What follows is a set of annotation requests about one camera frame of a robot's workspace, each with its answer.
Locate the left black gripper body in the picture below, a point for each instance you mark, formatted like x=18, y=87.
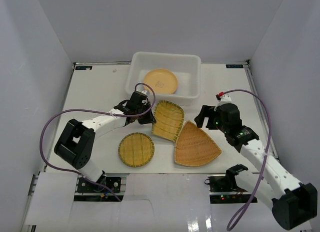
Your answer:
x=144, y=112

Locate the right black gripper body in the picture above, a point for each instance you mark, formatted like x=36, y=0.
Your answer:
x=214, y=122

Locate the trapezoid yellow bamboo tray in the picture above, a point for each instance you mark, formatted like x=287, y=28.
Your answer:
x=169, y=120

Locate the fan-shaped orange bamboo tray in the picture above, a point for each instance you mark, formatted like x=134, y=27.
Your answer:
x=194, y=147

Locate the yellow orange plate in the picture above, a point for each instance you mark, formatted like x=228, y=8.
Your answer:
x=162, y=81

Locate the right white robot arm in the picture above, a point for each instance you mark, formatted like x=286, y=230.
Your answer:
x=291, y=202

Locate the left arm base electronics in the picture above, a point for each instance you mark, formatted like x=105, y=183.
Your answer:
x=88, y=192

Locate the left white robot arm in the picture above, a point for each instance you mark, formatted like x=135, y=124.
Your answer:
x=76, y=141

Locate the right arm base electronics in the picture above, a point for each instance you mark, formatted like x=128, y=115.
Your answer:
x=221, y=193

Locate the white plastic bin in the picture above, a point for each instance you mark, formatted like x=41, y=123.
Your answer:
x=187, y=69

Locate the round bamboo tray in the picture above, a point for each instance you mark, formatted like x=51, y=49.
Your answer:
x=136, y=149

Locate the right blue corner label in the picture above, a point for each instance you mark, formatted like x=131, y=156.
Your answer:
x=234, y=66

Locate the blue corner label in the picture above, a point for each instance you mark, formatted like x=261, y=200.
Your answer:
x=234, y=66
x=86, y=67

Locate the left blue corner label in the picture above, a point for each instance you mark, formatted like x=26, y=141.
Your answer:
x=86, y=67

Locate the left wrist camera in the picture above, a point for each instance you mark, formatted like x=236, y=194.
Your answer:
x=145, y=99

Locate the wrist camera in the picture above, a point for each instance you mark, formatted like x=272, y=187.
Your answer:
x=145, y=99
x=223, y=98

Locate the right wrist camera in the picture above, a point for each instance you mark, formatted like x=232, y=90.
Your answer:
x=223, y=98

